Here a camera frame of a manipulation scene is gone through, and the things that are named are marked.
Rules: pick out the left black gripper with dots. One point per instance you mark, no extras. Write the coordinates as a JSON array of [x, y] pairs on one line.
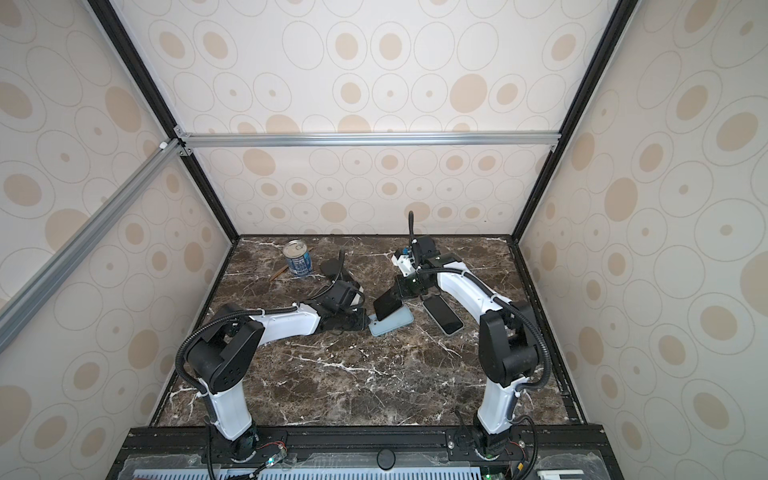
[[361, 323]]

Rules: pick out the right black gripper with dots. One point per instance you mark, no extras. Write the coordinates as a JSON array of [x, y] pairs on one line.
[[402, 285]]

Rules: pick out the light blue phone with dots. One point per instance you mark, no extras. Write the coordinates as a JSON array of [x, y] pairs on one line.
[[400, 318], [443, 315]]

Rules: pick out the black phone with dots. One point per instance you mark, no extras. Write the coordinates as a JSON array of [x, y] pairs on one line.
[[387, 303]]

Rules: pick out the black phone case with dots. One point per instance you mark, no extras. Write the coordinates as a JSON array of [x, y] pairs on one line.
[[334, 269]]

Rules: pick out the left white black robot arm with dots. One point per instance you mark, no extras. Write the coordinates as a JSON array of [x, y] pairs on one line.
[[215, 358]]

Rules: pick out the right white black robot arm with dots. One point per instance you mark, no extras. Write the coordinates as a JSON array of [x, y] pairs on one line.
[[511, 348]]

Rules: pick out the blue white tin can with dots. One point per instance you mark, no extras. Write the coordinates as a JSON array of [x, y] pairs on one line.
[[297, 256]]

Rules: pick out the brown wooden stick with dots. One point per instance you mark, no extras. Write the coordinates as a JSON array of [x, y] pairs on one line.
[[279, 273]]

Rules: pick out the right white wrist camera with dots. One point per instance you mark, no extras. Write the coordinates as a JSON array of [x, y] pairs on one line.
[[404, 262]]

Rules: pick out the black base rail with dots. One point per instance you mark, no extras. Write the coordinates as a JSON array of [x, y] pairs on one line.
[[413, 452]]

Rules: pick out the horizontal aluminium rail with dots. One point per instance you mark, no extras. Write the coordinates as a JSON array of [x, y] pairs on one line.
[[386, 139]]

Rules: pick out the left diagonal aluminium rail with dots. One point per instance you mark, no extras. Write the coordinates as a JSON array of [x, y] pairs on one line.
[[20, 310]]

